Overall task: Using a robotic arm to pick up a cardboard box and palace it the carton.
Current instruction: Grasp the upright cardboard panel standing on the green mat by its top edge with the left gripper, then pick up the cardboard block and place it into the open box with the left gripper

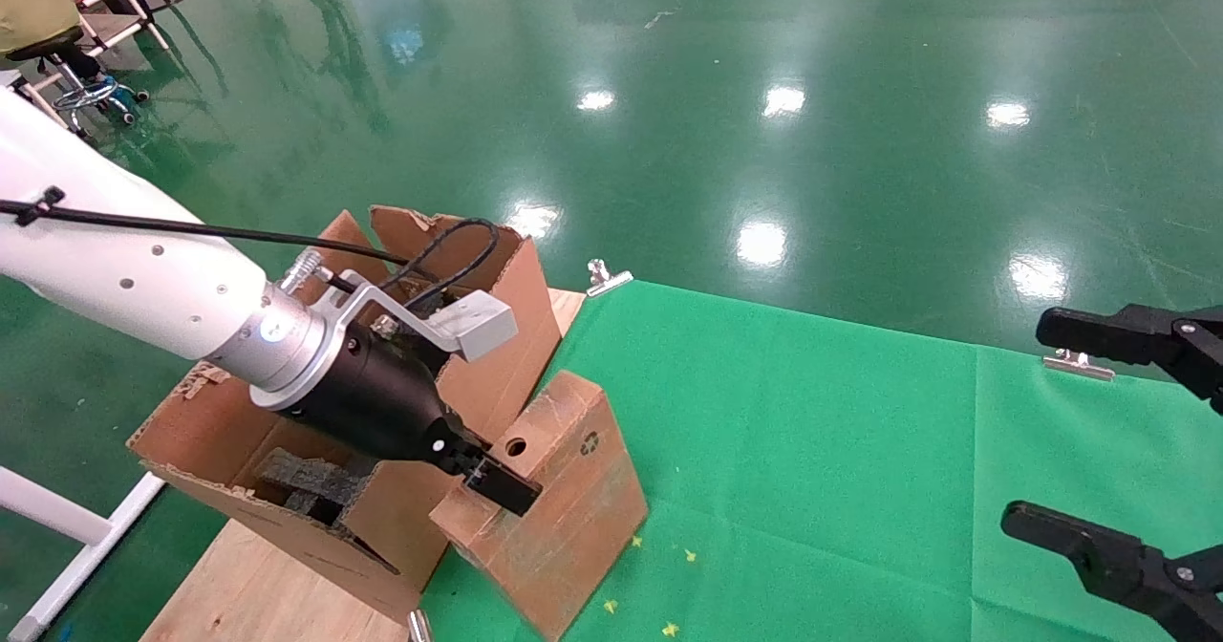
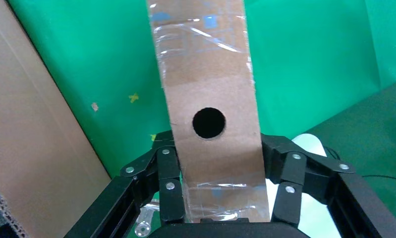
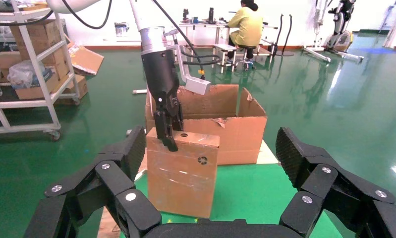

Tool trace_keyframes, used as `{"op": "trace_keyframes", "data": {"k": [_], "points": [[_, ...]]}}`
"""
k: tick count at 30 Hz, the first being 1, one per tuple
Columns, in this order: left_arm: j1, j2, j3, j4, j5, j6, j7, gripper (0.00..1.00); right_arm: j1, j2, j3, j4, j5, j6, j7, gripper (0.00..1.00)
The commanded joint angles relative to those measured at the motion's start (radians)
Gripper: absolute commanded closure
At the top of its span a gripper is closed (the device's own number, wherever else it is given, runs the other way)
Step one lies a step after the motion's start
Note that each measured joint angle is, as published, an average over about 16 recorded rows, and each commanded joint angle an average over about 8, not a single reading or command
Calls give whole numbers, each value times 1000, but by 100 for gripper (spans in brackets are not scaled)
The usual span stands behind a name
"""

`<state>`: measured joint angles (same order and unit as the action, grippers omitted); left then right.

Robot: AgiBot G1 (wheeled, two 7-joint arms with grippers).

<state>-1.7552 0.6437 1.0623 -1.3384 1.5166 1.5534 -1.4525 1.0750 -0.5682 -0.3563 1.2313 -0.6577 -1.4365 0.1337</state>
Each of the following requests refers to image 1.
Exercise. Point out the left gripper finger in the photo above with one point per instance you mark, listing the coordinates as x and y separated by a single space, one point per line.
506 489

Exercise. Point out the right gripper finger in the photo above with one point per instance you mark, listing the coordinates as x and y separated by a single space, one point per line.
1137 331
1127 570

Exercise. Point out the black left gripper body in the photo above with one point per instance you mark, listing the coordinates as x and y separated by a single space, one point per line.
382 403

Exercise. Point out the small brown cardboard box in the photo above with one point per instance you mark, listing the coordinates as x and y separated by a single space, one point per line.
573 508

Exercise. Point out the large open cardboard carton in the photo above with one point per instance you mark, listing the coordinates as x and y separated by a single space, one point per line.
497 336

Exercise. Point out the silver binder clip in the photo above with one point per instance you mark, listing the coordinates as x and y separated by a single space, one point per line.
608 279
1078 363
419 626

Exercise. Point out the black foam block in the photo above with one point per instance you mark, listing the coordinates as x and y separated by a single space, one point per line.
315 484

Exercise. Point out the green table cloth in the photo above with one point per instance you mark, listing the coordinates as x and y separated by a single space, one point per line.
860 470

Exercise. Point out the black seat swivel stool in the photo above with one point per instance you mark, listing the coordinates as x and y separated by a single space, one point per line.
57 50

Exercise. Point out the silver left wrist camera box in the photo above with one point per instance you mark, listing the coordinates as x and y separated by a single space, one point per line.
473 327

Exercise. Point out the white table support frame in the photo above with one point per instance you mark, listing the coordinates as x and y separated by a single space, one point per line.
67 546

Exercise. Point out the white frame side table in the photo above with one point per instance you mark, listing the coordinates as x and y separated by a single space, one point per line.
53 112

